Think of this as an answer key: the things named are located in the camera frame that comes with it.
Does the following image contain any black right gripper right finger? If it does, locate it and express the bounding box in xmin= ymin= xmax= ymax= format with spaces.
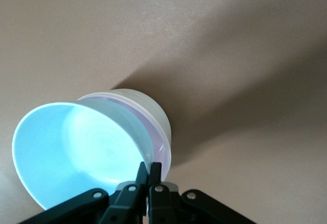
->
xmin=148 ymin=162 xmax=254 ymax=224

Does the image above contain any white plastic bowl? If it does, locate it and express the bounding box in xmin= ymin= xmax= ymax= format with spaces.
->
xmin=109 ymin=88 xmax=173 ymax=149

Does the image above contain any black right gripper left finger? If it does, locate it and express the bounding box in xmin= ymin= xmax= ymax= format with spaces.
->
xmin=17 ymin=162 xmax=150 ymax=224

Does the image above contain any light blue plastic bowl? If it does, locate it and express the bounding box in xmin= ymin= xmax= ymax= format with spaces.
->
xmin=11 ymin=100 xmax=156 ymax=211

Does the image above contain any pink plastic bowl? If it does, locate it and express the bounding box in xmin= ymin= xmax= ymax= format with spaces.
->
xmin=77 ymin=93 xmax=171 ymax=181

